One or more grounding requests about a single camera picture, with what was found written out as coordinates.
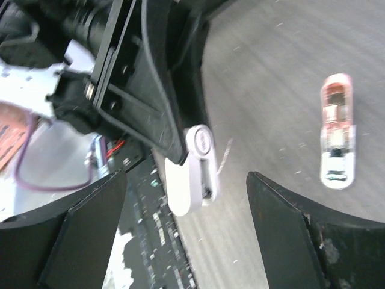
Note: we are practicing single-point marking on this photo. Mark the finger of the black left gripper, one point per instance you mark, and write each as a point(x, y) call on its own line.
point(134, 87)
point(178, 32)

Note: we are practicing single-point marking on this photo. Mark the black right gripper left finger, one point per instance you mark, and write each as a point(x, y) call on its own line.
point(66, 243)

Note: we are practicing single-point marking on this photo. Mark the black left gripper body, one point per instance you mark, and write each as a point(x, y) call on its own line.
point(48, 61)

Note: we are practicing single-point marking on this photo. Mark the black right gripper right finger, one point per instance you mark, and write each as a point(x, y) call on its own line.
point(305, 244)

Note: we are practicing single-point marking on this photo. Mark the white staple remover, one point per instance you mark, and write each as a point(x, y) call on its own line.
point(195, 183)

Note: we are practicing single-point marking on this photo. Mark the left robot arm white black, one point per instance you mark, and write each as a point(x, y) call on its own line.
point(110, 67)

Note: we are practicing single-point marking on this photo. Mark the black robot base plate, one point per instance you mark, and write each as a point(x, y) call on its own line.
point(148, 251)

